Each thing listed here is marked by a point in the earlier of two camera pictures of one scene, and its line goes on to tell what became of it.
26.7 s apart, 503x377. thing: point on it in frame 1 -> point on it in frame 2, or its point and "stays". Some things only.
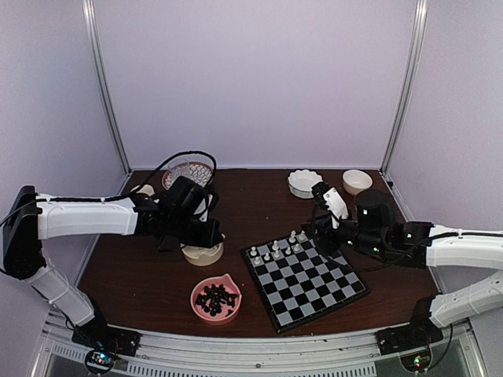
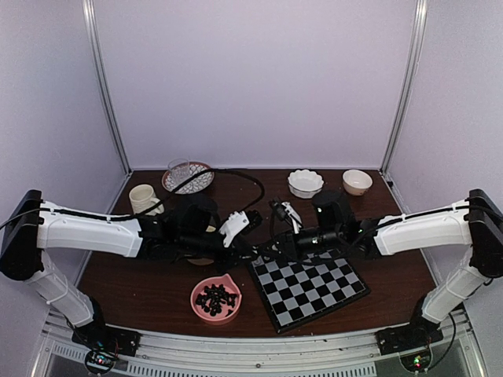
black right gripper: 323,227 -> 287,243
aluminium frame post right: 408,87 stays
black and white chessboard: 298,281 stays
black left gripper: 208,239 -> 231,260
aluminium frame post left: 89,6 stays
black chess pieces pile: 213,298 stays
